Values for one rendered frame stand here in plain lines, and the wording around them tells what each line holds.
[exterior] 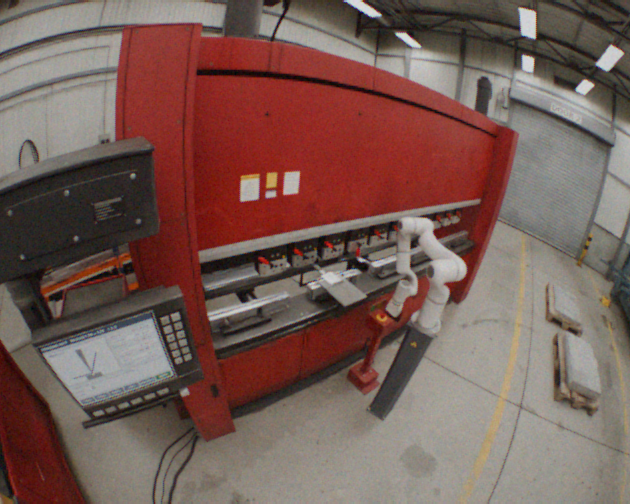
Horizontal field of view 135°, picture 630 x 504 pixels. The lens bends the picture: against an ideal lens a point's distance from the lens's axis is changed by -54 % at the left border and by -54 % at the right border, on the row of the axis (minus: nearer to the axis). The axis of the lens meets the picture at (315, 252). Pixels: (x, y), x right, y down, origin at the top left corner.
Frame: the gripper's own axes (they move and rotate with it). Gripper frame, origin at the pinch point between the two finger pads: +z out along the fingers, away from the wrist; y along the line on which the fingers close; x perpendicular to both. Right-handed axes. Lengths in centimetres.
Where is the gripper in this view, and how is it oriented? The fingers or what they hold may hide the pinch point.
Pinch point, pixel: (390, 317)
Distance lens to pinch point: 204.2
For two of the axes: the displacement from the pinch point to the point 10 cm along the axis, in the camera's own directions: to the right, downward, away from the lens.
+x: 8.0, -2.2, 5.6
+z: -1.6, 8.2, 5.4
